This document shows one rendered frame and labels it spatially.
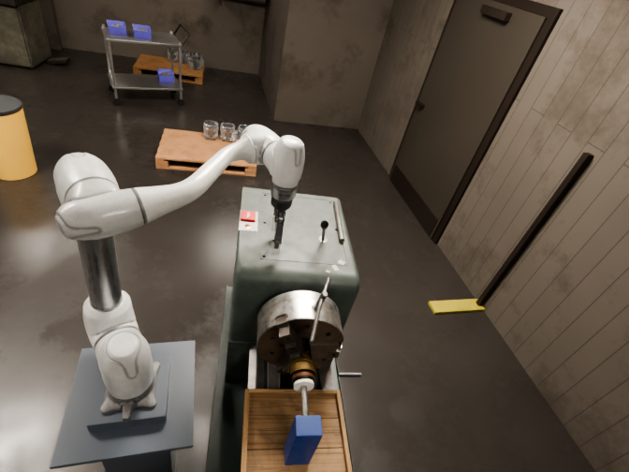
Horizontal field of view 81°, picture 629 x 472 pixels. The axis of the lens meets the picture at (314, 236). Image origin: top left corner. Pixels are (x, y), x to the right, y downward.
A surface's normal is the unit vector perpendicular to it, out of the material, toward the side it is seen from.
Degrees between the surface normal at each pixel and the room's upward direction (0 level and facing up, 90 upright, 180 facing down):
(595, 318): 90
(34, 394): 0
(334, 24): 90
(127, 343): 6
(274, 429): 0
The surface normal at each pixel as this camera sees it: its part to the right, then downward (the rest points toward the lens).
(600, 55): -0.96, 0.00
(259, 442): 0.20, -0.76
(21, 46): 0.10, 0.64
